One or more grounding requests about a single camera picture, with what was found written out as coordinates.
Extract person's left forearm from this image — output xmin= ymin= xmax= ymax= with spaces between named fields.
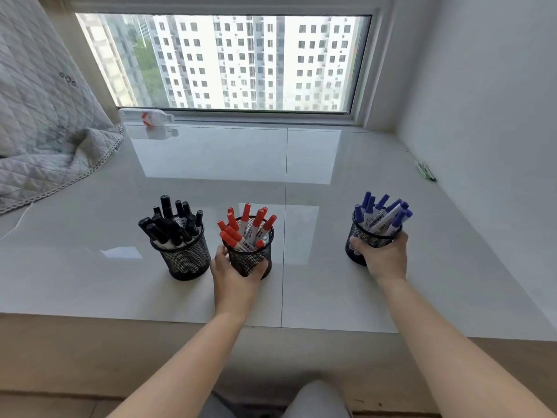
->
xmin=106 ymin=312 xmax=251 ymax=418

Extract white-framed window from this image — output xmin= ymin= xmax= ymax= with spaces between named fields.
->
xmin=72 ymin=10 xmax=379 ymax=122

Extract person's right hand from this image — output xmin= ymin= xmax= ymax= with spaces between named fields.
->
xmin=349 ymin=230 xmax=410 ymax=287

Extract person's left hand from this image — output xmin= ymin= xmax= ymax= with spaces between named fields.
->
xmin=210 ymin=244 xmax=270 ymax=322

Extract bunch of red-capped markers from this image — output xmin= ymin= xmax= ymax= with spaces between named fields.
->
xmin=217 ymin=203 xmax=278 ymax=252

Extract person's grey trousers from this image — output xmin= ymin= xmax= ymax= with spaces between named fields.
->
xmin=198 ymin=380 xmax=354 ymax=418

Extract clear plastic bottle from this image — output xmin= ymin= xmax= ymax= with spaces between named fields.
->
xmin=118 ymin=108 xmax=176 ymax=127

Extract white cable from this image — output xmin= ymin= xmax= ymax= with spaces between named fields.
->
xmin=0 ymin=203 xmax=35 ymax=241

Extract mesh cup with red markers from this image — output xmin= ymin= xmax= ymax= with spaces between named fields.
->
xmin=222 ymin=228 xmax=275 ymax=280

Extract mesh cup with blue markers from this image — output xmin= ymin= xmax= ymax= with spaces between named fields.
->
xmin=346 ymin=212 xmax=404 ymax=267

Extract person's right forearm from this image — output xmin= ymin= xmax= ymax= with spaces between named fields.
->
xmin=377 ymin=277 xmax=556 ymax=418

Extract white apartment building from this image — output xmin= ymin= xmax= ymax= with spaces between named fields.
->
xmin=148 ymin=15 xmax=363 ymax=112

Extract grey quilted blanket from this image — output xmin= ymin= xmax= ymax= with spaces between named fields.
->
xmin=0 ymin=0 xmax=126 ymax=215

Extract mesh cup with black markers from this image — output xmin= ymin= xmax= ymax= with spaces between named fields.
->
xmin=150 ymin=225 xmax=212 ymax=282

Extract bunch of blue-capped markers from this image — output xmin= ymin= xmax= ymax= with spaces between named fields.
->
xmin=353 ymin=191 xmax=413 ymax=238

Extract bunch of black-capped markers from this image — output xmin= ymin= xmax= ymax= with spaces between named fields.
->
xmin=138 ymin=195 xmax=204 ymax=251

